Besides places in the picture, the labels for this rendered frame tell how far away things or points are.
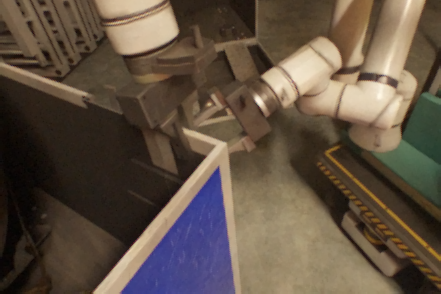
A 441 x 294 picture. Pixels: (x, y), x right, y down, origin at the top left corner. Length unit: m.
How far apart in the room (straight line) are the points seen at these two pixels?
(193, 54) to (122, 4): 0.09
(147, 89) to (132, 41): 0.06
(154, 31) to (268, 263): 1.16
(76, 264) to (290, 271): 0.85
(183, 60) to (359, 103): 0.48
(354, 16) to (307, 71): 0.44
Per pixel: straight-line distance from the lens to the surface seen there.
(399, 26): 0.78
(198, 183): 0.39
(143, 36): 0.36
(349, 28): 1.05
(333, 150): 1.35
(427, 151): 1.31
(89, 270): 1.31
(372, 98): 0.72
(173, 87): 0.40
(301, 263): 1.39
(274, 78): 0.62
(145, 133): 0.53
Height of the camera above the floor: 1.25
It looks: 41 degrees down
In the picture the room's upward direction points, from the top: 6 degrees counter-clockwise
